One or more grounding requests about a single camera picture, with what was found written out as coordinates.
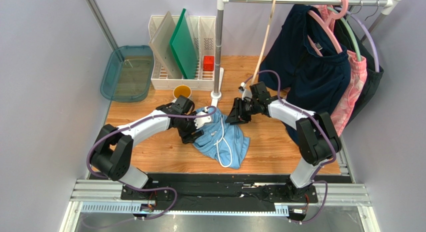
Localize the silver clothes rack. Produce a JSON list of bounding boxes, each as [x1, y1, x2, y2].
[[210, 0, 402, 106]]

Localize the navy blue shorts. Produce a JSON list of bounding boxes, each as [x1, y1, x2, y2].
[[258, 4, 352, 146]]

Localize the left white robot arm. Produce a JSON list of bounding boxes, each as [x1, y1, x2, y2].
[[86, 96, 206, 189]]

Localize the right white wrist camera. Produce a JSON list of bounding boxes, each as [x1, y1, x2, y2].
[[238, 82, 253, 101]]

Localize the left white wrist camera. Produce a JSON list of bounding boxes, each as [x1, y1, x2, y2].
[[194, 107, 213, 129]]

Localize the red cube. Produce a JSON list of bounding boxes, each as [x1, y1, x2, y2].
[[202, 55, 215, 72]]

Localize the grey metal wall pole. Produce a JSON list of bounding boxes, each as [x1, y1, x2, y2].
[[85, 0, 119, 51]]

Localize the teal plastic basket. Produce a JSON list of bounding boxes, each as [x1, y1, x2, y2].
[[100, 45, 155, 103]]

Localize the light blue shorts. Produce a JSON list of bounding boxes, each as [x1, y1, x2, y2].
[[193, 109, 250, 170]]

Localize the lavender plastic hanger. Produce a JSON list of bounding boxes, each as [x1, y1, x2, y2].
[[346, 11, 380, 73]]

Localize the pink plastic hanger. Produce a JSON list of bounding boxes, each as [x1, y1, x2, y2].
[[308, 0, 349, 54]]

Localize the green plastic hanger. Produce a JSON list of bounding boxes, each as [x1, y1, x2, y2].
[[326, 5, 363, 62]]

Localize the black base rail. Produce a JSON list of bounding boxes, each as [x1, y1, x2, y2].
[[119, 173, 319, 212]]

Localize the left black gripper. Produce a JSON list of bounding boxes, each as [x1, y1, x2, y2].
[[177, 111, 204, 145]]

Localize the white floral mug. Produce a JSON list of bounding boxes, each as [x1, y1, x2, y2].
[[172, 84, 193, 103]]

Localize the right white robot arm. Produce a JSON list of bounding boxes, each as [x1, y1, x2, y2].
[[226, 82, 342, 202]]

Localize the black shorts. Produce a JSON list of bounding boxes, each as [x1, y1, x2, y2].
[[333, 20, 384, 124]]

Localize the green cutting board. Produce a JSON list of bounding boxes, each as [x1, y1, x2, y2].
[[169, 8, 199, 80]]

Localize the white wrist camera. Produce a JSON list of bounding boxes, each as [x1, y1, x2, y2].
[[194, 107, 213, 129], [238, 82, 253, 101]]

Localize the pink patterned shorts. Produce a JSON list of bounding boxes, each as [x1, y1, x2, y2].
[[318, 9, 367, 135]]

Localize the grey cutting board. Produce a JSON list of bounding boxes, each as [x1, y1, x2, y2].
[[148, 11, 183, 79]]

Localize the white dish rack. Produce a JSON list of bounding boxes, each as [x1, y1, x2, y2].
[[148, 13, 216, 91]]

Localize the beige plastic hanger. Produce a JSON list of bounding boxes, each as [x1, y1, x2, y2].
[[249, 0, 277, 86]]

